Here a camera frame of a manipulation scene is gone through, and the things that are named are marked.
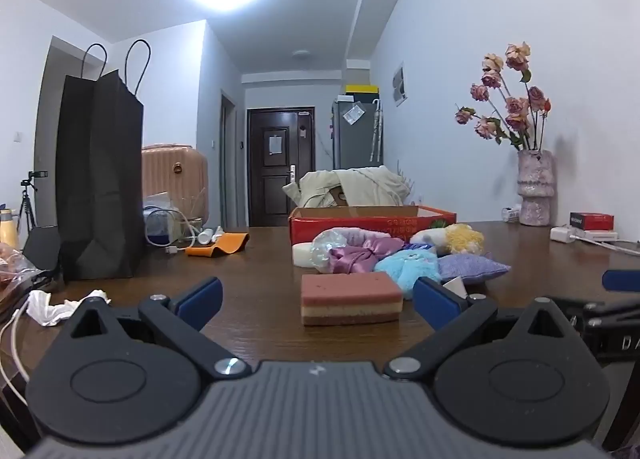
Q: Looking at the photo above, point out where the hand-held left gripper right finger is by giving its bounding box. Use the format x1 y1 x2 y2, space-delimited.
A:
385 276 583 382

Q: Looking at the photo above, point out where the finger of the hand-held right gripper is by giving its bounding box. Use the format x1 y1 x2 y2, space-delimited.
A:
602 269 640 293
545 295 640 335

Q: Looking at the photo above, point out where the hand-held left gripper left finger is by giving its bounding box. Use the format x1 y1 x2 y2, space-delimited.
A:
59 276 252 380

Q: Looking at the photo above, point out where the light blue plush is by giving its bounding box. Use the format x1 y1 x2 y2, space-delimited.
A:
374 249 441 298

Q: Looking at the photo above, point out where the yellow and white plush toy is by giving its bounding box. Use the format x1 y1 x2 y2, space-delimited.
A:
410 223 485 256

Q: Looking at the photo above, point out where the pink layered sponge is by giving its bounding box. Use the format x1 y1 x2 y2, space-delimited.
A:
301 271 404 326

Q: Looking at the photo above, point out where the purple satin bow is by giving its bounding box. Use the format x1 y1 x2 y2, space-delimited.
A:
327 229 406 274

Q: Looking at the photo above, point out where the red cardboard box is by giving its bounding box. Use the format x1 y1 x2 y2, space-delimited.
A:
288 206 457 265

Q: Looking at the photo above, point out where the red and black box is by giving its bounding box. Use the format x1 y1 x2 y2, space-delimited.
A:
570 212 615 232

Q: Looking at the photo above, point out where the white and blue device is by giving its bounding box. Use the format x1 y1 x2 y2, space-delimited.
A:
142 206 188 245

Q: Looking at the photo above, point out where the clear glass jar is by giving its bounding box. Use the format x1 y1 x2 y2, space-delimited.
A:
180 192 206 235

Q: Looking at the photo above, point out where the round white sponge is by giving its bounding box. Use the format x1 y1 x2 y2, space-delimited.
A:
292 241 318 268

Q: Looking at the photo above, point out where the clear plastic ball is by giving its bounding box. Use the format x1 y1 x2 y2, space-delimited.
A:
310 229 351 272

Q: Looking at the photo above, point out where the pink textured vase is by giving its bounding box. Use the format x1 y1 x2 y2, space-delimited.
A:
516 149 556 226

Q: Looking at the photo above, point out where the beige clothes pile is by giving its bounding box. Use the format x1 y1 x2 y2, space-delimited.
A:
282 166 413 208

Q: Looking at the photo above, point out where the dark brown door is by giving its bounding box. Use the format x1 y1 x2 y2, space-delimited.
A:
247 106 316 227

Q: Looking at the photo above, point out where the grey side door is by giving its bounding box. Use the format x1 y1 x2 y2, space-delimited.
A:
221 94 238 230

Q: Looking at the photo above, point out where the pink suitcase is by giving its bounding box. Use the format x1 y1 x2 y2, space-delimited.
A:
141 143 209 220

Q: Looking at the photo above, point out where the crumpled white tissue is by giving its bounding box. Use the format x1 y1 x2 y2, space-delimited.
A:
26 289 112 327

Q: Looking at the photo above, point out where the black paper bag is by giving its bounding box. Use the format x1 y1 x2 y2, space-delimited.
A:
54 39 146 282

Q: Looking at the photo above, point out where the black case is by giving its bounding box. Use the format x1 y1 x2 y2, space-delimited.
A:
22 226 63 272

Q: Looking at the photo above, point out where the grey refrigerator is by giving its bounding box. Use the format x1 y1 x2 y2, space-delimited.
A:
332 98 385 170

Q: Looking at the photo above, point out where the white umbrella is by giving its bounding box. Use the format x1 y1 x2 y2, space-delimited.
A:
370 99 384 162

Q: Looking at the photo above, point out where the clear plastic bag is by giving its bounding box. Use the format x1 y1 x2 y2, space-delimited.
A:
0 241 48 301

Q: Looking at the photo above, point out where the dried pink rose bouquet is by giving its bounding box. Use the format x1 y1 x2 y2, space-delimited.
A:
454 42 552 152

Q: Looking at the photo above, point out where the black tripod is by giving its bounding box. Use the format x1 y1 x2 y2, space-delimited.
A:
19 179 39 232

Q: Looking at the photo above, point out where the yellow bottle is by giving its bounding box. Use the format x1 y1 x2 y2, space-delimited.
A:
0 208 20 250

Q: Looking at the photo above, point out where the yellow box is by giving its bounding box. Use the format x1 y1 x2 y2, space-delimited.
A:
345 84 381 101

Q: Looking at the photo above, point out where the white charger cable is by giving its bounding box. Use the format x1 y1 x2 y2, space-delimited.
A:
575 234 640 256

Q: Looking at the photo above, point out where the orange strap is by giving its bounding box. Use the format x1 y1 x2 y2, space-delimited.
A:
186 232 250 257

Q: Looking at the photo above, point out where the white usb cable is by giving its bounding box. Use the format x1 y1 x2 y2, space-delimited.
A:
145 209 202 255

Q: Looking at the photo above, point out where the thin white cable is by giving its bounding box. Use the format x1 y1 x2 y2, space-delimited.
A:
0 298 32 392

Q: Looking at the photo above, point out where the white wall panel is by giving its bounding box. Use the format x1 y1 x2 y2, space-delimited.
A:
392 64 408 107

